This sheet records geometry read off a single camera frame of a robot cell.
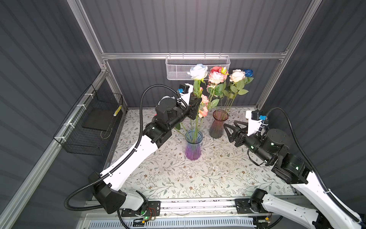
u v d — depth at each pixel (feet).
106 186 1.27
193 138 2.53
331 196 1.27
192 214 2.41
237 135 1.63
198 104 2.03
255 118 1.52
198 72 1.80
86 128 2.36
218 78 2.11
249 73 2.60
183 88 1.65
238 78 2.43
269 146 1.34
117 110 2.69
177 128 2.25
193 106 1.80
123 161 1.37
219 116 3.03
